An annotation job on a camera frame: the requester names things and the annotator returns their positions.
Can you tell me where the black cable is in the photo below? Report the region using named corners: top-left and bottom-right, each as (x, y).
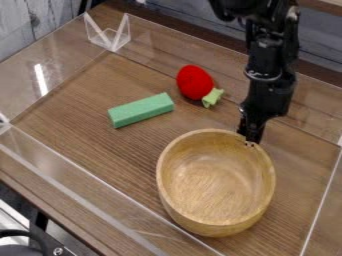
top-left (0, 229), bottom-right (48, 256)

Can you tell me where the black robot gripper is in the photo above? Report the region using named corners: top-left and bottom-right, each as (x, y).
top-left (238, 72), bottom-right (297, 144)

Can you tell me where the clear acrylic corner bracket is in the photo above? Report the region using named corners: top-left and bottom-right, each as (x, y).
top-left (83, 13), bottom-right (131, 52)

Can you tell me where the red plush strawberry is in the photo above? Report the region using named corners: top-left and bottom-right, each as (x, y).
top-left (177, 65), bottom-right (225, 108)

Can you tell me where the green foam block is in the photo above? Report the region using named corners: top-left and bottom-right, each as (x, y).
top-left (109, 93), bottom-right (174, 128)

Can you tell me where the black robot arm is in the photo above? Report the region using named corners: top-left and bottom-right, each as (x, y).
top-left (209, 0), bottom-right (301, 143)

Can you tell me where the wooden bowl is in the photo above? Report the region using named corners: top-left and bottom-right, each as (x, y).
top-left (157, 128), bottom-right (277, 237)

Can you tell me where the black metal table frame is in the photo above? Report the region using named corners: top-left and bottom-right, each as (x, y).
top-left (28, 210), bottom-right (97, 256)

